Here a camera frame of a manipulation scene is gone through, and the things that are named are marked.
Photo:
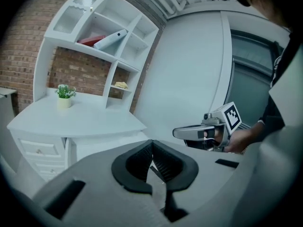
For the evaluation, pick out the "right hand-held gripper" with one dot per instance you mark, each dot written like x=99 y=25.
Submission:
x=233 y=117

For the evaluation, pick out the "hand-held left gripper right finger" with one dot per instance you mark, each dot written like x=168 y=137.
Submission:
x=213 y=185

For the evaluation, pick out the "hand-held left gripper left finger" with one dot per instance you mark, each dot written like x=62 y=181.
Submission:
x=99 y=185

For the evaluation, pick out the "wide white drawer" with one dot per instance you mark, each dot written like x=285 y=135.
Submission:
x=106 y=143

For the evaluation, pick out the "person's right forearm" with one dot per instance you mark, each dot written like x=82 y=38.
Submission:
x=256 y=132

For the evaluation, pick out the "small white desk drawer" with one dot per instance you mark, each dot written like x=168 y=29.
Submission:
x=50 y=170
x=39 y=148

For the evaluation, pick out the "person's right hand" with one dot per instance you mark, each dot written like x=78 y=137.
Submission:
x=239 y=141

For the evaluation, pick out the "white desk with hutch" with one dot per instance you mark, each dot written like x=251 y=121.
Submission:
x=82 y=117

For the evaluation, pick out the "dark framed glass door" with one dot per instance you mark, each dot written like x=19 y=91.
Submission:
x=251 y=79

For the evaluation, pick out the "yellow cloth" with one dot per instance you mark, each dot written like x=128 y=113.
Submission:
x=122 y=84

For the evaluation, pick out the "green plant in cream pot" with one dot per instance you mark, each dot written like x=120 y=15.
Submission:
x=64 y=96

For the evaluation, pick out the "person's black shirt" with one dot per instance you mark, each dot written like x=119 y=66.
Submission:
x=288 y=60

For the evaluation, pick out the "grey cabinet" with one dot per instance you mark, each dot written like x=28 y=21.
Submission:
x=7 y=100

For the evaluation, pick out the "red book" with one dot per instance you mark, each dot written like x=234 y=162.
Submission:
x=91 y=41

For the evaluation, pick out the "person's head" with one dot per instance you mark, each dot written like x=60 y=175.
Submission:
x=270 y=3

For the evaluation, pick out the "white glass cabinet door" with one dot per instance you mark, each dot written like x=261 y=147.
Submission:
x=75 y=13

